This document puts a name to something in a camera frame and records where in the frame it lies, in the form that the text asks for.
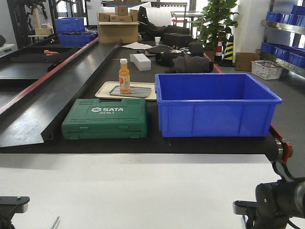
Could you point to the orange juice bottle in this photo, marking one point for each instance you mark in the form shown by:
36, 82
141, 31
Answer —
124, 76

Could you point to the black yellow traffic cone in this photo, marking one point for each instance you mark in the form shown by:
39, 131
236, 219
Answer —
227, 60

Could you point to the blue bin far left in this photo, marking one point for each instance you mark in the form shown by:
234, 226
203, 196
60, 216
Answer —
76, 40

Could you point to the white rectangular box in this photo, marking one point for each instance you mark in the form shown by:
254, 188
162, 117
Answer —
141, 61

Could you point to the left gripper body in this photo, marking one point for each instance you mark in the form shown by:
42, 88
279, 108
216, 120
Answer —
9, 206

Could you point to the red white traffic cone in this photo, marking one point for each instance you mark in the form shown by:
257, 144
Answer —
218, 51

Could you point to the green SATA tool case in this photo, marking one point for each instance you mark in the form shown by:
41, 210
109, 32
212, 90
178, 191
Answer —
94, 119

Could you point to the green potted plant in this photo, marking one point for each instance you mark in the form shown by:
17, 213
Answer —
216, 22

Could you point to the beige plastic tray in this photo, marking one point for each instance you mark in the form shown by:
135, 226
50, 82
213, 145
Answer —
103, 92

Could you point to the grey metal tray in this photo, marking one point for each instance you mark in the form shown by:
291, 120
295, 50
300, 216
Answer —
140, 92

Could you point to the red conveyor end bracket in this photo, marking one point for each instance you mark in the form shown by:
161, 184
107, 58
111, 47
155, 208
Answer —
285, 149

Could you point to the large cardboard box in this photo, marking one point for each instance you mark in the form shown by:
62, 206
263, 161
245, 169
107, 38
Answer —
110, 32

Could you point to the brown cardboard box on floor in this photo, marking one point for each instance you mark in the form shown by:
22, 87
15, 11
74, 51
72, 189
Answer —
243, 61

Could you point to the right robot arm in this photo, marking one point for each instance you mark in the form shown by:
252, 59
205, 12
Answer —
280, 168

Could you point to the white paper cup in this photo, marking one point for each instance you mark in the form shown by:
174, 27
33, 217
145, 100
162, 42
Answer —
157, 40

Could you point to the dark cloth bundle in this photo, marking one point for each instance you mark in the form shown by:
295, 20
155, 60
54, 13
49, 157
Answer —
189, 64

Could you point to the large blue plastic bin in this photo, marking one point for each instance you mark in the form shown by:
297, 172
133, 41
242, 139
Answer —
213, 104

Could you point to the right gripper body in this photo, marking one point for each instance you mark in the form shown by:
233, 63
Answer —
273, 208

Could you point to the metal shelf rack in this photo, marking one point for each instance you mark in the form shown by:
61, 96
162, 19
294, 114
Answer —
288, 54

